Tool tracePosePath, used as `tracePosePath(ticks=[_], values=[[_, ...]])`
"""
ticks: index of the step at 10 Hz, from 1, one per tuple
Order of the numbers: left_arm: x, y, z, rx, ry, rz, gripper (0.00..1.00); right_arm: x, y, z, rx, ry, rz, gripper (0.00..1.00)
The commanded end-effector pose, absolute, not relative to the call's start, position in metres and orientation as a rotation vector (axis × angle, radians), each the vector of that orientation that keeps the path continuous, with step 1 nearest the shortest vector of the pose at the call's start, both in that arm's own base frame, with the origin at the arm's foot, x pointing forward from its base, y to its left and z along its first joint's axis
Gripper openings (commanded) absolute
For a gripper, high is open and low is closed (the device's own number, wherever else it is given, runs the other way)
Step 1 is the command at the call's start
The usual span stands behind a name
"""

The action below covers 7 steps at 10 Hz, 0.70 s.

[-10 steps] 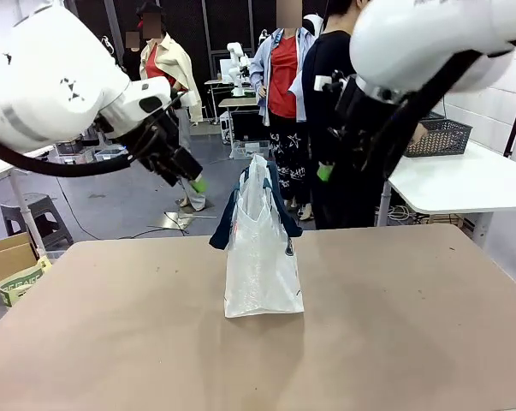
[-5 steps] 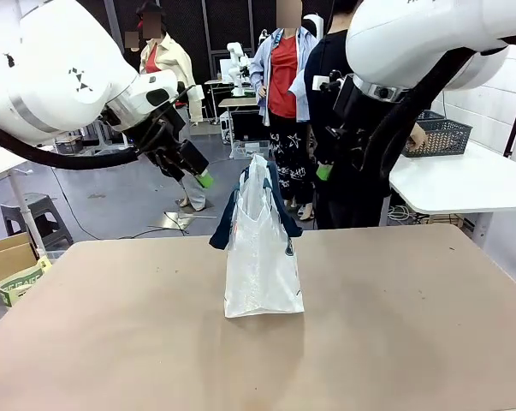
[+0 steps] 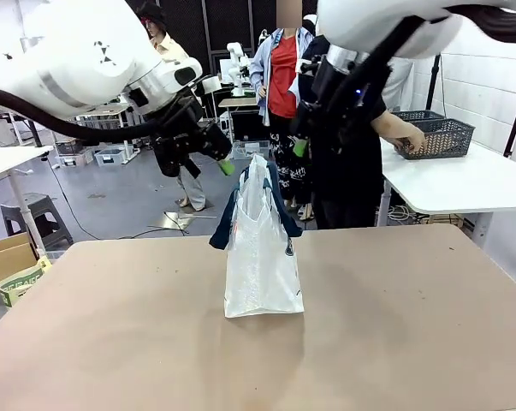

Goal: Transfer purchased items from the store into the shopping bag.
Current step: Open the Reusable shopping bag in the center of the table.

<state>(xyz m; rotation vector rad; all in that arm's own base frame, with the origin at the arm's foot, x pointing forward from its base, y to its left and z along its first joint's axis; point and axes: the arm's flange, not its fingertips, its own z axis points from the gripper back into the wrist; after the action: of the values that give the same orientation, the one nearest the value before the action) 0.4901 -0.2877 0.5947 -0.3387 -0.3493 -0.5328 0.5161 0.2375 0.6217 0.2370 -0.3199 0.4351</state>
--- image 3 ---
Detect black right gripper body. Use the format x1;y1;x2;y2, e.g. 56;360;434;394
298;55;387;151

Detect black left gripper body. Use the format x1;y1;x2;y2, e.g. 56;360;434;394
151;96;207;179

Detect large grey plastic basket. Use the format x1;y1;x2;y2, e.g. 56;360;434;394
393;118;476;160

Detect clear shopping bag navy handles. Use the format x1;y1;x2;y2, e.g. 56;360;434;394
209;153;305;319

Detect person's bare forearm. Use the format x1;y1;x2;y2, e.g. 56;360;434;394
371;109;412;142

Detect person's hand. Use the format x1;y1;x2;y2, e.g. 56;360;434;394
394;127;428;154

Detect clear plastic storage bin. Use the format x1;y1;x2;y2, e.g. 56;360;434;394
232;140;271;162

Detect metal sheet on floor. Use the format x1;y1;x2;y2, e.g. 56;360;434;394
163;210;218;235

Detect person in red shirt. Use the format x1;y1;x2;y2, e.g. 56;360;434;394
249;0;317;222

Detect person in black shirt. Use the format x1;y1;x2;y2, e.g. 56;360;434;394
300;33;428;230

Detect white storage crate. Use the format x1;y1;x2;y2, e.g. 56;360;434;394
94;147;128;168

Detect small grey plastic basket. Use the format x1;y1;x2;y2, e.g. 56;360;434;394
389;110;446;123

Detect mannequin in cream jacket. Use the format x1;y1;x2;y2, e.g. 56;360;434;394
137;0;207;213

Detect white side table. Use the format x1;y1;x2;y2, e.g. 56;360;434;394
379;136;516;228

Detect grey plastic stool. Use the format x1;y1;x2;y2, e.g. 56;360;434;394
0;193;74;249

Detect white desk with leg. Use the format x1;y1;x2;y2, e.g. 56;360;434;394
0;145;56;258

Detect brown cardboard box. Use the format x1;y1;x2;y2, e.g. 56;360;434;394
0;232;39;288

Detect green and white package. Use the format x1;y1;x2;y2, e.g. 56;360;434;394
0;255;53;308

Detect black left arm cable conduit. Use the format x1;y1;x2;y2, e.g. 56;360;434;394
0;83;164;146

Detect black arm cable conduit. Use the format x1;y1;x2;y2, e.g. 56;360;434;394
0;83;164;146
334;3;516;151

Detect black floor cable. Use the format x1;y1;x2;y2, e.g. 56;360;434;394
51;162;190;241

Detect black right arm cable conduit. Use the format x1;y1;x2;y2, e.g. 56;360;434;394
334;3;516;151

